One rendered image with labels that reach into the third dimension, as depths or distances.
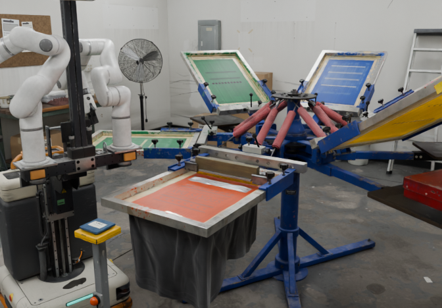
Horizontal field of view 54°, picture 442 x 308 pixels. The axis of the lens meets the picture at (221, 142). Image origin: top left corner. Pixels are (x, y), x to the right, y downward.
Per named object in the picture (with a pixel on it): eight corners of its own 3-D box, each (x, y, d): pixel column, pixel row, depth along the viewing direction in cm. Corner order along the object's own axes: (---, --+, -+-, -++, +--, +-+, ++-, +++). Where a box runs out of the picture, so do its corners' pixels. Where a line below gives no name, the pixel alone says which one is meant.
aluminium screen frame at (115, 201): (206, 237, 165) (206, 228, 164) (100, 205, 196) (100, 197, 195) (291, 180, 229) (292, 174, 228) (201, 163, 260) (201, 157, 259)
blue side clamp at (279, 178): (267, 201, 204) (268, 187, 202) (258, 199, 207) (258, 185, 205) (293, 183, 228) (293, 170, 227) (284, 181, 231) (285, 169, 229)
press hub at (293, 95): (300, 291, 295) (311, 94, 262) (250, 274, 316) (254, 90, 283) (321, 266, 327) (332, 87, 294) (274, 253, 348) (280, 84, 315)
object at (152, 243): (206, 318, 186) (205, 226, 176) (130, 285, 210) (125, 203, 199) (210, 314, 189) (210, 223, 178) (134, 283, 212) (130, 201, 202)
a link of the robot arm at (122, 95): (135, 116, 223) (134, 85, 219) (114, 120, 213) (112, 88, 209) (123, 114, 229) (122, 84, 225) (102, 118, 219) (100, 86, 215)
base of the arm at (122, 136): (103, 145, 229) (101, 116, 225) (125, 141, 236) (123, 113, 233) (116, 151, 217) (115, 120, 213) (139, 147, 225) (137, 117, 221)
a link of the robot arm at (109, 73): (116, 30, 222) (83, 30, 208) (138, 99, 221) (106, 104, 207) (102, 42, 232) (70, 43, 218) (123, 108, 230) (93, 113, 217)
